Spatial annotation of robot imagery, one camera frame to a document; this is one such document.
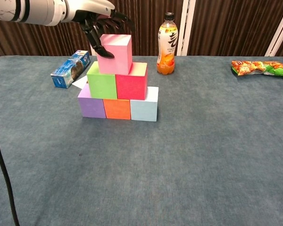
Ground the orange cube with yellow face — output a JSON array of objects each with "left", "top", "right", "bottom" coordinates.
[{"left": 102, "top": 98, "right": 132, "bottom": 120}]

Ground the orange drink bottle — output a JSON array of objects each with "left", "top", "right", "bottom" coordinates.
[{"left": 156, "top": 12, "right": 179, "bottom": 76}]

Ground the red foam cube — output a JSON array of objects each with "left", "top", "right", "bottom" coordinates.
[{"left": 115, "top": 62, "right": 149, "bottom": 101}]

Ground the green foam cube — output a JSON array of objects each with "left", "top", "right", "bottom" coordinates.
[{"left": 86, "top": 61, "right": 118, "bottom": 100}]

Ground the white paper sheet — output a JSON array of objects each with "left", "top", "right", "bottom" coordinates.
[{"left": 71, "top": 79, "right": 88, "bottom": 90}]

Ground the white partition post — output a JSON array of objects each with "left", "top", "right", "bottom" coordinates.
[
  {"left": 82, "top": 23, "right": 101, "bottom": 57},
  {"left": 265, "top": 0, "right": 283, "bottom": 57},
  {"left": 176, "top": 0, "right": 197, "bottom": 57}
]

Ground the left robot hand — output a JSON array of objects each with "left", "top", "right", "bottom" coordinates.
[{"left": 61, "top": 0, "right": 136, "bottom": 59}]

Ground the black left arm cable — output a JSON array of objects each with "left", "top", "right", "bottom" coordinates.
[{"left": 0, "top": 103, "right": 21, "bottom": 226}]

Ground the pink cube with white face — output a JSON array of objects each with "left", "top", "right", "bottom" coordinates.
[{"left": 96, "top": 34, "right": 133, "bottom": 75}]

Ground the blue grey felt table cover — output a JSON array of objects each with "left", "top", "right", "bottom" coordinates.
[{"left": 0, "top": 55, "right": 283, "bottom": 226}]

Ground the light blue foam cube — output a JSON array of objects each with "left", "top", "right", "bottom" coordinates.
[{"left": 130, "top": 86, "right": 159, "bottom": 122}]

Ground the blue biscuit box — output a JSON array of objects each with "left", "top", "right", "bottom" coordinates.
[{"left": 50, "top": 49, "right": 91, "bottom": 89}]

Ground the purple foam cube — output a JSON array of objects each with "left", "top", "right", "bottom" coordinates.
[{"left": 77, "top": 83, "right": 107, "bottom": 119}]

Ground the orange green snack bag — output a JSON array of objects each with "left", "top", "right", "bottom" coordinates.
[{"left": 231, "top": 60, "right": 283, "bottom": 81}]

